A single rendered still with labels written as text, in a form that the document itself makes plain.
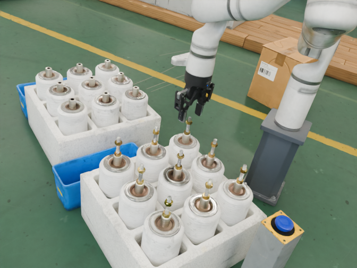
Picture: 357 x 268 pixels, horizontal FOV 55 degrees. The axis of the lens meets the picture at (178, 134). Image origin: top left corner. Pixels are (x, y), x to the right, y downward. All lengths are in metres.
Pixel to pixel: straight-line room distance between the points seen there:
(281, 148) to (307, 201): 0.31
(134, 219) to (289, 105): 0.59
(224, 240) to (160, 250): 0.18
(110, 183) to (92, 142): 0.28
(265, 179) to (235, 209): 0.36
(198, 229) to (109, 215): 0.23
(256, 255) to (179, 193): 0.24
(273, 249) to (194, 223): 0.19
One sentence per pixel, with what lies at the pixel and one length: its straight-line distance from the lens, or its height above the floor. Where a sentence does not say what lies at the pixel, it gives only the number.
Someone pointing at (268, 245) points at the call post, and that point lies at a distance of 0.82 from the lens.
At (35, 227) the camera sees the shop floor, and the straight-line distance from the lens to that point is 1.14.
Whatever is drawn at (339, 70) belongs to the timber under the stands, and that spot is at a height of 0.06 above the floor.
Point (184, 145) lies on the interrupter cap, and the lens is 1.04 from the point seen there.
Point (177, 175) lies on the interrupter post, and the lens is 0.92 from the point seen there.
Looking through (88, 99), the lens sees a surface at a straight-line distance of 1.29.
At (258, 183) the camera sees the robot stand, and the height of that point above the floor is 0.06.
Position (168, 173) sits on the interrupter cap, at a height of 0.25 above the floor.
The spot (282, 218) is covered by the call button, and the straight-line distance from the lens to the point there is 0.81.
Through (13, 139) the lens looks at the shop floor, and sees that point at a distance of 1.48.
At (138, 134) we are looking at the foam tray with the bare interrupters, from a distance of 1.27.
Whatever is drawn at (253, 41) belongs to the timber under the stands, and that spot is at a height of 0.07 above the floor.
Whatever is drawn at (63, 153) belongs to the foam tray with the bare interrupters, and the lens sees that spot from 1.17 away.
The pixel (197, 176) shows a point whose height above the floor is 0.23.
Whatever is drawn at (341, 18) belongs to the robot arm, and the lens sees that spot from 0.63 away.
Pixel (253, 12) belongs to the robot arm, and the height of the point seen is 0.70.
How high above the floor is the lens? 0.88
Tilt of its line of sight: 35 degrees down
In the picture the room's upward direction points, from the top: 10 degrees clockwise
